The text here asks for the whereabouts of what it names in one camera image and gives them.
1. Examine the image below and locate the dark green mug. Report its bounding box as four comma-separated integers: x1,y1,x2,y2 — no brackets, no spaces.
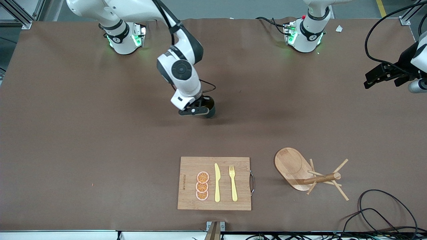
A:
199,96,216,119

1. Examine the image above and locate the wooden mug rack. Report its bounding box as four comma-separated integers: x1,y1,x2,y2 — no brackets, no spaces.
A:
274,147,350,201

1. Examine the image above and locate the yellow plastic knife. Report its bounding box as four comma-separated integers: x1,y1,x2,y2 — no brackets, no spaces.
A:
214,163,221,203

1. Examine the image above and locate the yellow plastic fork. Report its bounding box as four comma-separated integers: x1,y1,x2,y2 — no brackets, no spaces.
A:
229,165,238,202

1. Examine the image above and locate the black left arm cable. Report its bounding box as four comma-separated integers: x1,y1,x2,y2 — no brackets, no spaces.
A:
364,0,427,66

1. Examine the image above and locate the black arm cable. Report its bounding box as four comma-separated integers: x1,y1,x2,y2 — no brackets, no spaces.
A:
364,0,427,66
152,0,217,94

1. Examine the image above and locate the aluminium frame profile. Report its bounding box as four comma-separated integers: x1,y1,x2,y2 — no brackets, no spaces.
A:
399,0,427,25
0,0,45,29

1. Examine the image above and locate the wooden board with metal handle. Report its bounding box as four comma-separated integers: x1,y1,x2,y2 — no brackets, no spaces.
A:
177,157,255,211

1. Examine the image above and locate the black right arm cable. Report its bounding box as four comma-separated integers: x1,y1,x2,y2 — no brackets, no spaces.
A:
152,0,217,94

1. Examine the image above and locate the black base cable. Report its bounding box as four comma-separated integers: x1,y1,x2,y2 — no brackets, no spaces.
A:
255,17,287,35

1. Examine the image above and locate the black looped cable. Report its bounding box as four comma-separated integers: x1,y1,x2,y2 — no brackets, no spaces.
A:
340,208,401,234
358,189,418,234

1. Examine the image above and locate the metal bracket at table edge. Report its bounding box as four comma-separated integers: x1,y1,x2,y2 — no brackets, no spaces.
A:
206,221,226,240

